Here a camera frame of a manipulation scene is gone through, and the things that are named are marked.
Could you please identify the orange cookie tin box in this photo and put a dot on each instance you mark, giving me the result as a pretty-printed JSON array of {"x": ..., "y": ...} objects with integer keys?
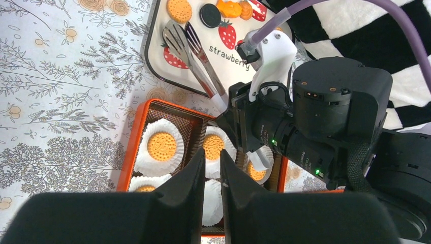
[{"x": 192, "y": 126}]

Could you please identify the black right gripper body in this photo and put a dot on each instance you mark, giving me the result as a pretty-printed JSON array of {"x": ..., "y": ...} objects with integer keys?
[{"x": 329, "y": 127}]

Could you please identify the metal serving tongs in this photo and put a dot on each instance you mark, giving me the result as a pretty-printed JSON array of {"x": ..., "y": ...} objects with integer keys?
[{"x": 185, "y": 44}]

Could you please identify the black sandwich cookie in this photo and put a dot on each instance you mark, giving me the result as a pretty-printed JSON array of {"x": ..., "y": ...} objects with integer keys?
[{"x": 210, "y": 15}]

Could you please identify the orange fish shaped cookie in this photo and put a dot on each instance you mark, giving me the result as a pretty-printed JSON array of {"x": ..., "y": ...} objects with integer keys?
[{"x": 229, "y": 9}]

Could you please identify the checkered black white blanket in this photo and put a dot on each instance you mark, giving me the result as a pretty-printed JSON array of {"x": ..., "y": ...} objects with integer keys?
[{"x": 367, "y": 33}]

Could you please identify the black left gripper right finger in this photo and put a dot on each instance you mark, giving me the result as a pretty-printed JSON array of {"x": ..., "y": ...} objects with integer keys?
[{"x": 253, "y": 214}]

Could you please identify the small swirl orange cookie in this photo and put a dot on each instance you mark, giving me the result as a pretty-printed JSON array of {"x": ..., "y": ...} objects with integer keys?
[{"x": 246, "y": 10}]

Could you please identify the round yellow biscuit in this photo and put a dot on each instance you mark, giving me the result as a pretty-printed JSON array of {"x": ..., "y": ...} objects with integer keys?
[
  {"x": 161, "y": 146},
  {"x": 179, "y": 10},
  {"x": 145, "y": 189},
  {"x": 213, "y": 144},
  {"x": 256, "y": 175}
]

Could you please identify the strawberry print white tray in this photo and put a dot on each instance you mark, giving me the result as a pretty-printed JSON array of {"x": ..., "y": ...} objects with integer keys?
[{"x": 218, "y": 44}]

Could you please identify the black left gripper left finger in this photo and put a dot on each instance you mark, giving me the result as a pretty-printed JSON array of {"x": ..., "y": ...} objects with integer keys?
[{"x": 172, "y": 213}]

